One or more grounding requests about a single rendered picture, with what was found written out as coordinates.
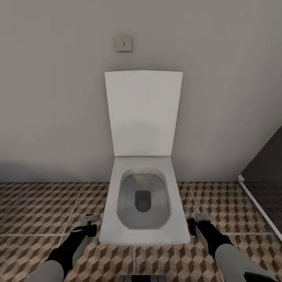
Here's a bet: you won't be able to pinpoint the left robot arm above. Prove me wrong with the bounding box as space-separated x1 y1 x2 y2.
23 215 101 282

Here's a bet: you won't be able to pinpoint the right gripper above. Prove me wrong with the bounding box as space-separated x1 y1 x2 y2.
189 224 197 236

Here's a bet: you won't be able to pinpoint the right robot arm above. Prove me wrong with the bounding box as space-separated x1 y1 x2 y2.
189 213 279 282

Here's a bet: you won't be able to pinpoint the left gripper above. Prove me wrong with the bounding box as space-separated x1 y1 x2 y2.
74 224 97 238

